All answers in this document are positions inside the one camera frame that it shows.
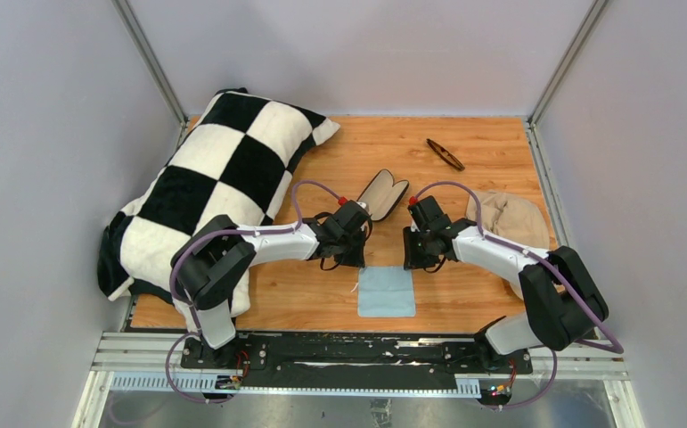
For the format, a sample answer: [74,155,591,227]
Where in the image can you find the beige crumpled cloth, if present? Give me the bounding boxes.
[460,191,551,299]

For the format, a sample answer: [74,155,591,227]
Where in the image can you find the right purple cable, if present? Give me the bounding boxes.
[407,180,625,356]

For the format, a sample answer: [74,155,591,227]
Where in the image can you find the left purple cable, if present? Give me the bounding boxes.
[164,179,350,405]

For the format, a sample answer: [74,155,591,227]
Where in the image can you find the purple cable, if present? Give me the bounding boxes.
[164,179,350,405]
[407,180,625,356]

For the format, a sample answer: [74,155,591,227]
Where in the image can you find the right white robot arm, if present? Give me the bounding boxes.
[404,196,609,373]

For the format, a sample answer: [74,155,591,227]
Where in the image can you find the black glasses case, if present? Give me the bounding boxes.
[356,169,410,222]

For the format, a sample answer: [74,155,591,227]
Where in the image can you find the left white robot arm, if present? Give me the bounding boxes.
[169,201,372,368]

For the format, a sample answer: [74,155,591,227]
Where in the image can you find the left aluminium frame post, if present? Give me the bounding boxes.
[111,0,188,128]

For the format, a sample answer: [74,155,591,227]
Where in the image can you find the aluminium frame post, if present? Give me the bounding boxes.
[528,0,611,127]
[111,0,188,128]

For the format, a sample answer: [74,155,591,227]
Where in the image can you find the right aluminium frame post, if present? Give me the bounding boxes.
[528,0,611,127]

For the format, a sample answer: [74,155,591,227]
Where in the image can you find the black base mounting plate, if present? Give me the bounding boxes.
[178,331,533,391]

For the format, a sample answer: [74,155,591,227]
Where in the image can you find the dark folded sunglasses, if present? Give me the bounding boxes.
[426,138,465,171]

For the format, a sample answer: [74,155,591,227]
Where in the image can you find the light blue cleaning cloth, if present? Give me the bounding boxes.
[357,267,416,318]

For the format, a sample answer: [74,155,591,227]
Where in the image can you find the black white checkered pillow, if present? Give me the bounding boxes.
[97,87,339,309]

